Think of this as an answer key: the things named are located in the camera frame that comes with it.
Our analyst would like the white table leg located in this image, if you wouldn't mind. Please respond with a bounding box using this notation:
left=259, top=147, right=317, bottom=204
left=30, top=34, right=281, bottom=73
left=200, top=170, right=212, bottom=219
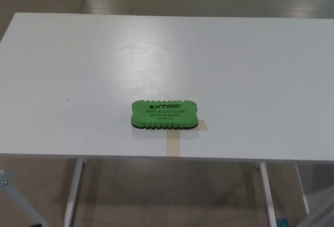
left=259, top=162, right=277, bottom=227
left=294, top=163, right=311, bottom=216
left=64, top=159, right=87, bottom=227

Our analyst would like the long beige masking tape strip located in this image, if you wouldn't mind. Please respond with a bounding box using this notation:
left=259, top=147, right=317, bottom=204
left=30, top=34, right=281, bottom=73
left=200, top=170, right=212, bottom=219
left=166, top=128, right=181, bottom=157

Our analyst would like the green whiteboard eraser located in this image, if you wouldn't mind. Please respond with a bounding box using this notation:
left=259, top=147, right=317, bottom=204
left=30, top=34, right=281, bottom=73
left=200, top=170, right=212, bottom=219
left=129, top=98, right=199, bottom=130

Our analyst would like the grey metal frame bar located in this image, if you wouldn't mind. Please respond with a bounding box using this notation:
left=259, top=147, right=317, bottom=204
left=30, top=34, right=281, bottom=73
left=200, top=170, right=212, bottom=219
left=0, top=170, right=35, bottom=227

